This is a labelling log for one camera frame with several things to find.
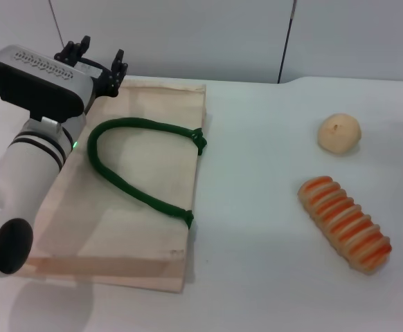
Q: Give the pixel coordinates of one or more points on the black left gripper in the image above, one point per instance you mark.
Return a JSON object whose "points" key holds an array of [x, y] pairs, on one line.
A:
{"points": [[97, 76]]}

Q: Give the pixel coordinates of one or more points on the round pale pastry bun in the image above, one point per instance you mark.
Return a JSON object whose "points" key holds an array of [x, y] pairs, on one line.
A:
{"points": [[340, 135]]}

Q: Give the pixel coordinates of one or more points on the orange striped long bread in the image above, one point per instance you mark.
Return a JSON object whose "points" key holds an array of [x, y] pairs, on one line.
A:
{"points": [[345, 224]]}

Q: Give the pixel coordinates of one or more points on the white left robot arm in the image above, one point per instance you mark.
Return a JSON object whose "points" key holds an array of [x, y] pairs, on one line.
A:
{"points": [[21, 173]]}

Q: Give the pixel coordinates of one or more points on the left wrist camera housing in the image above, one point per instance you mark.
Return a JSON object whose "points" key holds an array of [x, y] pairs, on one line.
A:
{"points": [[38, 79]]}

